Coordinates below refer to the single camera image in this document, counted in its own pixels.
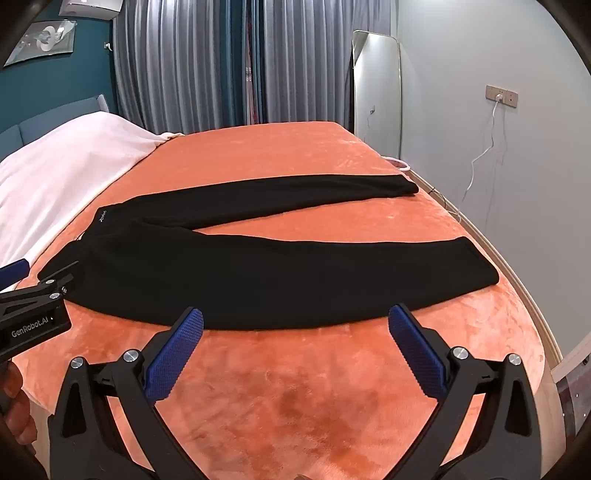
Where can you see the framed wall picture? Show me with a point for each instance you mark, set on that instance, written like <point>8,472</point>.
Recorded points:
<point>41,44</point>

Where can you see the orange plush blanket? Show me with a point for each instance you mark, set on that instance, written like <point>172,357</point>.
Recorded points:
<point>300,406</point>

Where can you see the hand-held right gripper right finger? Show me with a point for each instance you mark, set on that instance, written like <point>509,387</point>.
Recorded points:
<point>418,355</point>

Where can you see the wall socket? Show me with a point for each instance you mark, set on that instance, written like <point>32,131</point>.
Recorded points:
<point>502,96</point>

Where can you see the black pants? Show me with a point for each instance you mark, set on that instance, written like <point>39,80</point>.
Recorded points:
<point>277,277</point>

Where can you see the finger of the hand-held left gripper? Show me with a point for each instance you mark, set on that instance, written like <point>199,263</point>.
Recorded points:
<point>14,272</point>
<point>57,274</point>

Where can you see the person's left hand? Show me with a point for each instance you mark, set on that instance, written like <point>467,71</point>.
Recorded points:
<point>10,406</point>

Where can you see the white duvet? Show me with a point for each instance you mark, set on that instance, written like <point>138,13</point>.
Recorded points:
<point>55,175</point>

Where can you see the standing mirror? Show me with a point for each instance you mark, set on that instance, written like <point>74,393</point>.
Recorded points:
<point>376,92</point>

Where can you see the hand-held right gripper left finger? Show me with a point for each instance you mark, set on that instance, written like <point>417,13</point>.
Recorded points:
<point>180,355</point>

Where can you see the wooden bed frame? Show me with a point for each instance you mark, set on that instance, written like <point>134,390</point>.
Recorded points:
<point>531,305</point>

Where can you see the blue padded headboard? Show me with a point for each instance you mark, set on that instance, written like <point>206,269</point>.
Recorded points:
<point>46,117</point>

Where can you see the white air conditioner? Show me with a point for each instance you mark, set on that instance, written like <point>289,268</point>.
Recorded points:
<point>92,8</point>

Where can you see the grey pleated curtains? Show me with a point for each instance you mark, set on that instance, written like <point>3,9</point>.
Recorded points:
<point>194,69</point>

